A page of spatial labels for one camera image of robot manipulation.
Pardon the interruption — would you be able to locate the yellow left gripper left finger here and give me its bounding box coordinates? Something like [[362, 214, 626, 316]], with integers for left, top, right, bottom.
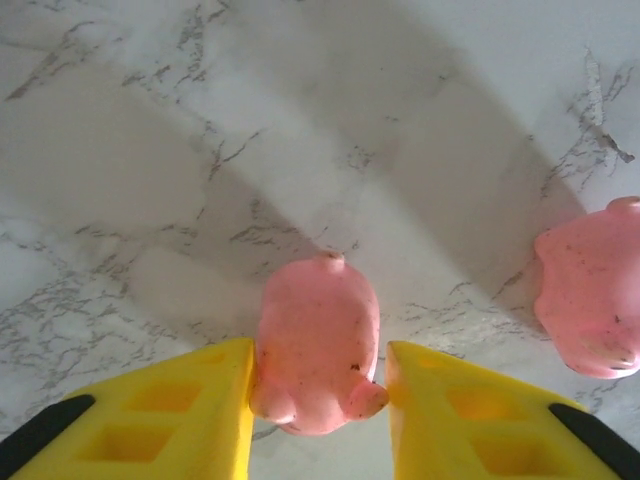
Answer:
[[0, 337, 257, 480]]

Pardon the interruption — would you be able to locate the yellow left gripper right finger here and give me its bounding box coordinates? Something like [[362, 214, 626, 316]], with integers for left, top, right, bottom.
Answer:
[[386, 340, 640, 480]]

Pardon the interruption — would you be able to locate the pink plastic pig toy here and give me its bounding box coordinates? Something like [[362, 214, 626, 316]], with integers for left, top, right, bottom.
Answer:
[[532, 195, 640, 380], [249, 251, 390, 437]]

